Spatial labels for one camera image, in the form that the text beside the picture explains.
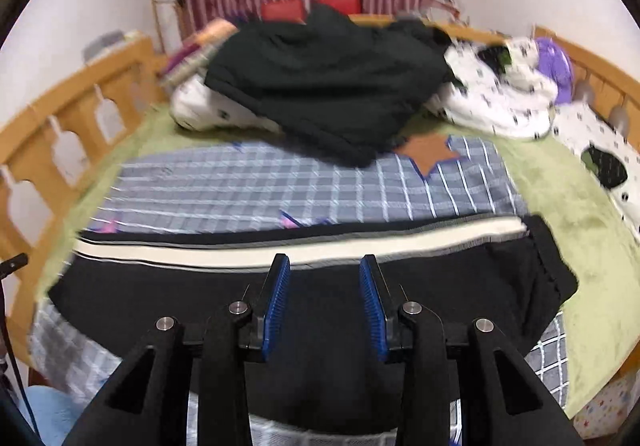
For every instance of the person's blue jeans leg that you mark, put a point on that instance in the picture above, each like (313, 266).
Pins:
(52, 413)

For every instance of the pink striped folded cloth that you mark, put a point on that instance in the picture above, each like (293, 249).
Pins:
(200, 49)

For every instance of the dark green garment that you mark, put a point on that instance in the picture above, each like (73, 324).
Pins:
(330, 86)

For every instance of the grey checked blanket with stars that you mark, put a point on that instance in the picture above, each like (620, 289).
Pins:
(280, 186)

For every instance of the black pants with white stripe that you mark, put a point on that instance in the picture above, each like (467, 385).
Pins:
(325, 306)

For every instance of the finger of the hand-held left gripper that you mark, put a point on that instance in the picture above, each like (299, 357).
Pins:
(15, 263)

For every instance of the star-print mattress sheet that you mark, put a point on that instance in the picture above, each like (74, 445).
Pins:
(605, 406)

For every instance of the white flower-print pillow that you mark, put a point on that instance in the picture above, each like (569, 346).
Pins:
(205, 109)

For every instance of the green fleece bed sheet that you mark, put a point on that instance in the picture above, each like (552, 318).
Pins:
(565, 206)

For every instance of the wooden rack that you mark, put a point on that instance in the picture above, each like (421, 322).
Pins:
(167, 21)

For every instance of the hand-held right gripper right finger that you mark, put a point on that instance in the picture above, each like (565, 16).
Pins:
(372, 298)

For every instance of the wooden bed frame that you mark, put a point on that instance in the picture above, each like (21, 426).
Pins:
(75, 101)

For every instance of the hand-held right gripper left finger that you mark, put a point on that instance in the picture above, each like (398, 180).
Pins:
(277, 296)

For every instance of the white flower-print quilt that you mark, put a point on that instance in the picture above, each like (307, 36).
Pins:
(505, 96)

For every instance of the purple plush cloth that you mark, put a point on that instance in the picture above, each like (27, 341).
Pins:
(557, 64)

